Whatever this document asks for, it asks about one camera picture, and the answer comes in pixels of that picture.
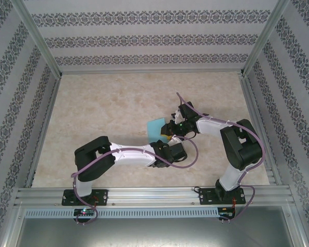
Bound aluminium mounting rail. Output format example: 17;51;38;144
14;184;293;206

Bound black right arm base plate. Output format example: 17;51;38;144
199;187;246;206

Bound aluminium corner post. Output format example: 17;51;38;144
14;0;62;77
241;0;290;77

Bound grey metal sheet panel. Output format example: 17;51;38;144
15;217;299;247

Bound slotted grey cable duct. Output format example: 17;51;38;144
24;207;219;218

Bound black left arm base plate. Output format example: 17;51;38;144
62;189;109;206

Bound light blue cloth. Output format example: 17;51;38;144
146;117;170;143

